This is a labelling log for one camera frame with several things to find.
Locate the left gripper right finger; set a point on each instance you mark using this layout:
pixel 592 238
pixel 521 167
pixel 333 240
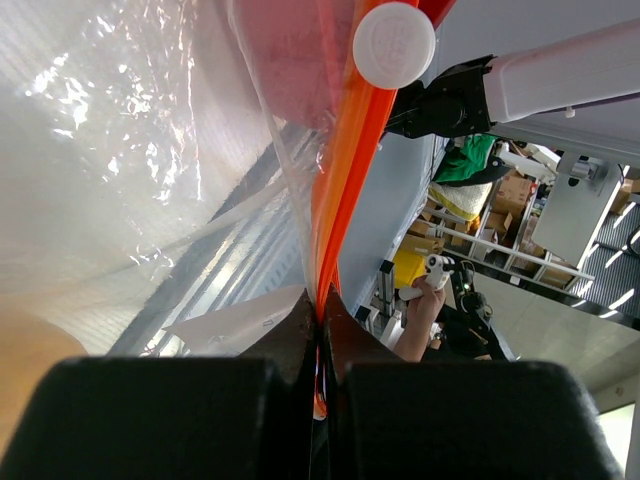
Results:
pixel 353 358

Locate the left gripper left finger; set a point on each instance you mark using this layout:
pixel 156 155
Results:
pixel 289 352

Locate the clear zip top bag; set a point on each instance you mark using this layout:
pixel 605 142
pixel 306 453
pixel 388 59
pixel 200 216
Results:
pixel 131 129

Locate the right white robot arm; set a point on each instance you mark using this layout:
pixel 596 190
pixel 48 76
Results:
pixel 598 67

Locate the operator hand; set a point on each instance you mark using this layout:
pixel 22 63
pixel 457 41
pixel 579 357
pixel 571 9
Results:
pixel 421 314

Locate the white handheld controller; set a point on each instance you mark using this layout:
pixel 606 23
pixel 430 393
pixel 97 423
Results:
pixel 439 269

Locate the aluminium mounting rail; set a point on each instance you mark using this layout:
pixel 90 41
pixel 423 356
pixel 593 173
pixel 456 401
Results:
pixel 252 256

